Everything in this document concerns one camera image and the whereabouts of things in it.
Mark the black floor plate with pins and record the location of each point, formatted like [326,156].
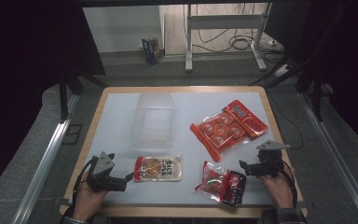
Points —
[72,134]

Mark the clear plastic container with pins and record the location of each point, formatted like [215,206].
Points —
[152,124]

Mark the large orange snack packet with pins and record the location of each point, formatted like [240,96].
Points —
[227,129]

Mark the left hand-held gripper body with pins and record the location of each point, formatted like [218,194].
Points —
[105,183]

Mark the white metal stand frame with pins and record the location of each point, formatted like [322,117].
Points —
[189,37]

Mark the black post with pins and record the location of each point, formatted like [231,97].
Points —
[63,99]

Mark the person's left hand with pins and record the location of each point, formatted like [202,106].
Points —
[87,202]

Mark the beige snack packet red edge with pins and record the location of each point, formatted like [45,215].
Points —
[158,169]

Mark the red and black snack packet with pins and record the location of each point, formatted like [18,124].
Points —
[222,183]

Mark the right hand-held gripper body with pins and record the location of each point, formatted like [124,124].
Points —
[272,161]

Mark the blue carton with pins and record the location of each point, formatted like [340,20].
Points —
[151,49]

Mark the aluminium rail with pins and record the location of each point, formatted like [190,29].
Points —
[46,155]
[335,155]

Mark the person's right hand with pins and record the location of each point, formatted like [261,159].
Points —
[281,191]

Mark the white table mat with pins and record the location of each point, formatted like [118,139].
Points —
[186,186]

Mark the black tripod legs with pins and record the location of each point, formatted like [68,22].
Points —
[279,70]

